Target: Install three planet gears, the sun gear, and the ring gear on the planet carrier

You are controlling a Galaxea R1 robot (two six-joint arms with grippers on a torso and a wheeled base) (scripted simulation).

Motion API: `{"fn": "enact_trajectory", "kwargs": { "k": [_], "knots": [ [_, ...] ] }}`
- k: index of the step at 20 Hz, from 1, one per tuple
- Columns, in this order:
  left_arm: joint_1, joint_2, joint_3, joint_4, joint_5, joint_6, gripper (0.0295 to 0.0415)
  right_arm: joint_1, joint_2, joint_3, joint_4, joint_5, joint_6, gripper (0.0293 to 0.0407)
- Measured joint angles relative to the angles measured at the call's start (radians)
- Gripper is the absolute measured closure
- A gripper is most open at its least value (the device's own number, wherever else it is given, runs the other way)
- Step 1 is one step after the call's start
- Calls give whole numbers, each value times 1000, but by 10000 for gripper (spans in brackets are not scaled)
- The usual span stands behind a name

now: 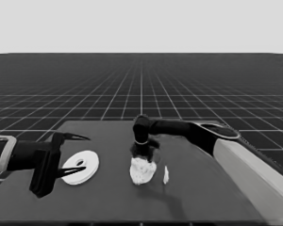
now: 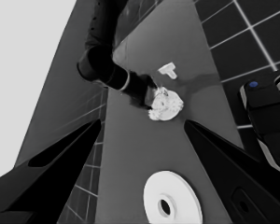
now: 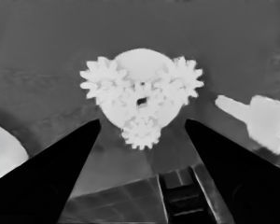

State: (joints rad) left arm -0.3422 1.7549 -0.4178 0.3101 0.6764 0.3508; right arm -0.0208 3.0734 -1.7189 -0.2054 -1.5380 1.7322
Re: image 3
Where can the small white T-shaped piece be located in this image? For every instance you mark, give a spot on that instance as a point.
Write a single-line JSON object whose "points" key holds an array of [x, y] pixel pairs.
{"points": [[264, 124]]}

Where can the white round carrier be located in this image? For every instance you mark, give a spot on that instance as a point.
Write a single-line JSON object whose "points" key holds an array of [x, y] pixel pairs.
{"points": [[143, 65]]}

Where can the large thick white disc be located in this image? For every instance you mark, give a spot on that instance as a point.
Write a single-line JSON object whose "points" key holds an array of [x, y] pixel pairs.
{"points": [[4, 152]]}

